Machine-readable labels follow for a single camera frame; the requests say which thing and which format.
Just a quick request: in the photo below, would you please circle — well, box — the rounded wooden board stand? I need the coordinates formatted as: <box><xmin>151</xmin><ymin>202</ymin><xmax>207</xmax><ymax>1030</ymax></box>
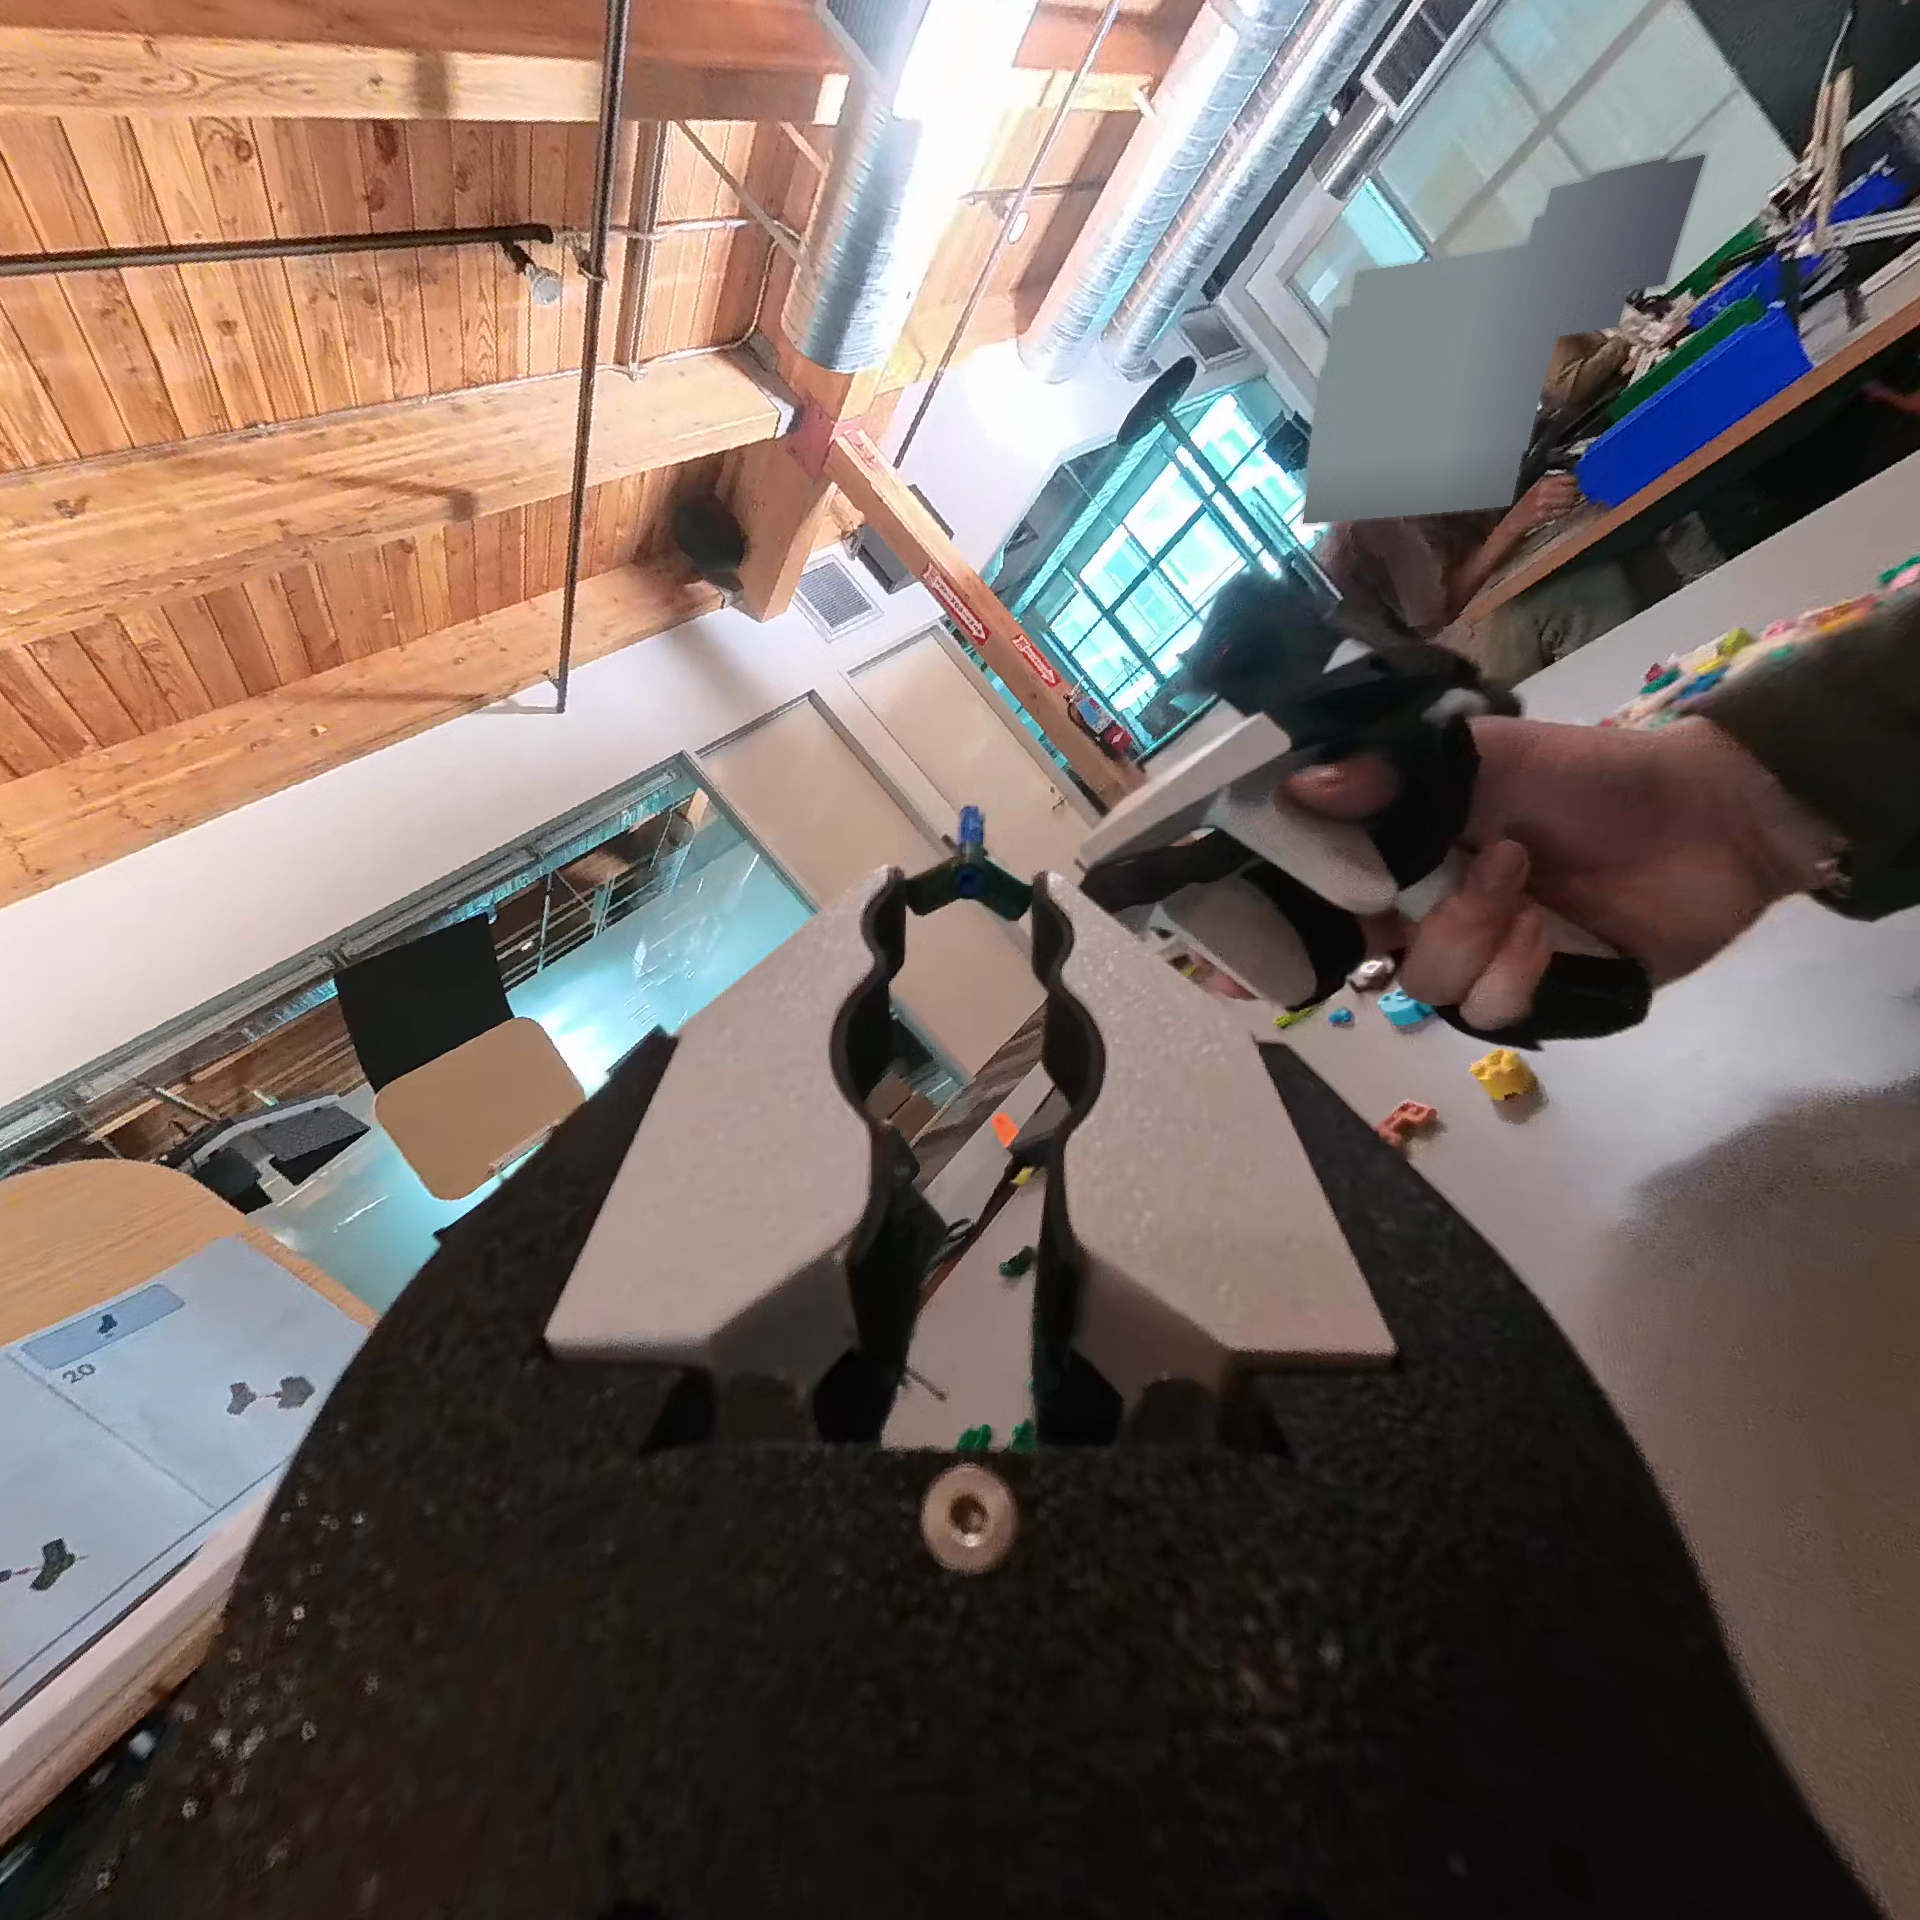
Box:
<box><xmin>371</xmin><ymin>1015</ymin><xmax>589</xmax><ymax>1206</ymax></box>

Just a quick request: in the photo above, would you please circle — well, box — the black rectangular panel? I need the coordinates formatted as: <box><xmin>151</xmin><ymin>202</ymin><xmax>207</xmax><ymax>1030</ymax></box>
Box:
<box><xmin>330</xmin><ymin>912</ymin><xmax>521</xmax><ymax>1116</ymax></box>

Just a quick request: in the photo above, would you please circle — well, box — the instruction booklet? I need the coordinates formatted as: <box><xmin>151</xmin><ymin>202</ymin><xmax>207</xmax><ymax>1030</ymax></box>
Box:
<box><xmin>0</xmin><ymin>1235</ymin><xmax>361</xmax><ymax>1728</ymax></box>

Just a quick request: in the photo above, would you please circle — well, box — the white door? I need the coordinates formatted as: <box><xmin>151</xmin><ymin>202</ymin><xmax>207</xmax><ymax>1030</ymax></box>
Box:
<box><xmin>844</xmin><ymin>624</ymin><xmax>1106</xmax><ymax>846</ymax></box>
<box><xmin>693</xmin><ymin>694</ymin><xmax>909</xmax><ymax>940</ymax></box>

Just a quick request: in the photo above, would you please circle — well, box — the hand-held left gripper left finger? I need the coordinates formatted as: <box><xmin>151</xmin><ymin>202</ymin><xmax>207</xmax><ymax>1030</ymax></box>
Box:
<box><xmin>544</xmin><ymin>871</ymin><xmax>921</xmax><ymax>1442</ymax></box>

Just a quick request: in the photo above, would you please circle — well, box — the dark green connector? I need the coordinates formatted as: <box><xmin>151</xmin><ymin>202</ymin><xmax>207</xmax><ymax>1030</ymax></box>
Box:
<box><xmin>904</xmin><ymin>855</ymin><xmax>1040</xmax><ymax>923</ymax></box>

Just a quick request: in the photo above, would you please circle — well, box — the black ceiling speaker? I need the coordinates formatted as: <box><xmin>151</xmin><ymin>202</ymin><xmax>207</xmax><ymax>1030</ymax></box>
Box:
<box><xmin>666</xmin><ymin>497</ymin><xmax>755</xmax><ymax>598</ymax></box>

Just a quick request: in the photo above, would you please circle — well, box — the grey desk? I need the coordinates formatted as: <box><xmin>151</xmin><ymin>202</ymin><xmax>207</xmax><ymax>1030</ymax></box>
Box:
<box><xmin>884</xmin><ymin>451</ymin><xmax>1920</xmax><ymax>1920</ymax></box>

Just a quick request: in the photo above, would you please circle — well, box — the grid window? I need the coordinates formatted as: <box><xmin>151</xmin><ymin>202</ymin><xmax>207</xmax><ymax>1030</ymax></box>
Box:
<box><xmin>983</xmin><ymin>383</ymin><xmax>1328</xmax><ymax>753</ymax></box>

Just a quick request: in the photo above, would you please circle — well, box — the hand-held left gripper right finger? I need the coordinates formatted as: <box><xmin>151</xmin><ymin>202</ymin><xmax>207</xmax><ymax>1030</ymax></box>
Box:
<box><xmin>1032</xmin><ymin>874</ymin><xmax>1404</xmax><ymax>1433</ymax></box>

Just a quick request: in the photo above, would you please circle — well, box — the blue storage bin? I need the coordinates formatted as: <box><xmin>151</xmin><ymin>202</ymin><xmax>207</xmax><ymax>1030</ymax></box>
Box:
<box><xmin>1573</xmin><ymin>305</ymin><xmax>1819</xmax><ymax>510</ymax></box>

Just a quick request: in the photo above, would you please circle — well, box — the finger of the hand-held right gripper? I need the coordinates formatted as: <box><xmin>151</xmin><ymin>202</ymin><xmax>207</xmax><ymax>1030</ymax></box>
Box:
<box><xmin>1079</xmin><ymin>835</ymin><xmax>1361</xmax><ymax>1010</ymax></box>
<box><xmin>1076</xmin><ymin>713</ymin><xmax>1299</xmax><ymax>886</ymax></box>

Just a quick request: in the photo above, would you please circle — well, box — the pile of colourful bricks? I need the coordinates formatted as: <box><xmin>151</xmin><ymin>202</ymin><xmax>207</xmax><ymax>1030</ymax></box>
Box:
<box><xmin>1602</xmin><ymin>552</ymin><xmax>1920</xmax><ymax>731</ymax></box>

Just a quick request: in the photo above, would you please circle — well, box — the silver air duct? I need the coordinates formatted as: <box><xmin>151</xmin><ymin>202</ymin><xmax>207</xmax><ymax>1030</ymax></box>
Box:
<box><xmin>1019</xmin><ymin>0</ymin><xmax>1361</xmax><ymax>384</ymax></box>
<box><xmin>779</xmin><ymin>0</ymin><xmax>923</xmax><ymax>378</ymax></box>

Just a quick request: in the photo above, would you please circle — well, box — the person's right hand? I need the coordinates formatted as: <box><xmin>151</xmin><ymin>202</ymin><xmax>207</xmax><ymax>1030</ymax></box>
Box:
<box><xmin>1280</xmin><ymin>712</ymin><xmax>1828</xmax><ymax>1033</ymax></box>

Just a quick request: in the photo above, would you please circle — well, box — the green storage bin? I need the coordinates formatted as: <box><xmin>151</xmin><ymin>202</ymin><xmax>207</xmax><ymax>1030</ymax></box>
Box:
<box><xmin>1612</xmin><ymin>292</ymin><xmax>1771</xmax><ymax>425</ymax></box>

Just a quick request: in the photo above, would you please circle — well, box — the wall air vent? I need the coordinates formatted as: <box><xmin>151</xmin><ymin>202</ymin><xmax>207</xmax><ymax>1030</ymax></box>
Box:
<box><xmin>792</xmin><ymin>552</ymin><xmax>882</xmax><ymax>642</ymax></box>

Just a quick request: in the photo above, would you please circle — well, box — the white frame rig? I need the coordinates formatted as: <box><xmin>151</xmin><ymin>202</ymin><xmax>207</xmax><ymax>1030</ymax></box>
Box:
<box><xmin>1763</xmin><ymin>16</ymin><xmax>1920</xmax><ymax>303</ymax></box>

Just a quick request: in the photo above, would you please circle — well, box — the wooden booklet stand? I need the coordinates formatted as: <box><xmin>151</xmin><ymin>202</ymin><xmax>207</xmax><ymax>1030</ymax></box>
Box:
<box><xmin>0</xmin><ymin>1159</ymin><xmax>380</xmax><ymax>1848</ymax></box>

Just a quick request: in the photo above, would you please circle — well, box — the black ceiling track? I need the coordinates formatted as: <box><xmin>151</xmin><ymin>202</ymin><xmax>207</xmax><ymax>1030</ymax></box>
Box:
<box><xmin>0</xmin><ymin>224</ymin><xmax>554</xmax><ymax>281</ymax></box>

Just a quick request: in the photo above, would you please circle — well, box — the wood edged table with bins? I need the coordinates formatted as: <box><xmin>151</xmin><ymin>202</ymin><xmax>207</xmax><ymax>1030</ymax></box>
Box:
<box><xmin>1463</xmin><ymin>292</ymin><xmax>1920</xmax><ymax>634</ymax></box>

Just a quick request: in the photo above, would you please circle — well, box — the black hanging rod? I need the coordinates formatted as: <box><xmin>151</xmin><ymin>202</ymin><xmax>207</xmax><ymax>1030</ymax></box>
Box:
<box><xmin>549</xmin><ymin>0</ymin><xmax>636</xmax><ymax>718</ymax></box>

